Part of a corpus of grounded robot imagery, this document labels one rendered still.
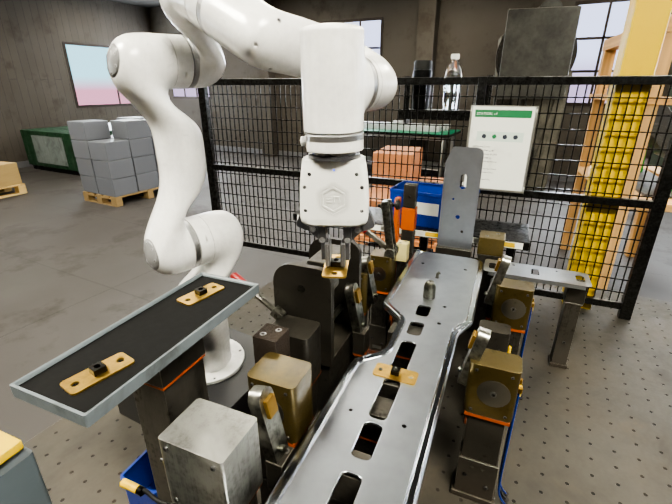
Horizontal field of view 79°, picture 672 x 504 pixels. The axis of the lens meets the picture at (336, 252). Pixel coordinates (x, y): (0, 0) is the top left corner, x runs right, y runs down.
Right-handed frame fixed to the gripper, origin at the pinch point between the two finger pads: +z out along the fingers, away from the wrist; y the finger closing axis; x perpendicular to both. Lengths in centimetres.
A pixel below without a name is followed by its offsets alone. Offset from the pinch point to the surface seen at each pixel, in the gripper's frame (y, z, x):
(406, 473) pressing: 11.4, 27.3, -16.9
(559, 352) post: 64, 54, 51
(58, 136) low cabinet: -560, 63, 637
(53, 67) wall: -659, -54, 797
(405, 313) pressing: 14.0, 28.2, 28.1
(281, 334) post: -10.4, 17.3, 1.7
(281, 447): -7.3, 26.2, -14.9
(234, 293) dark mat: -19.7, 11.3, 5.4
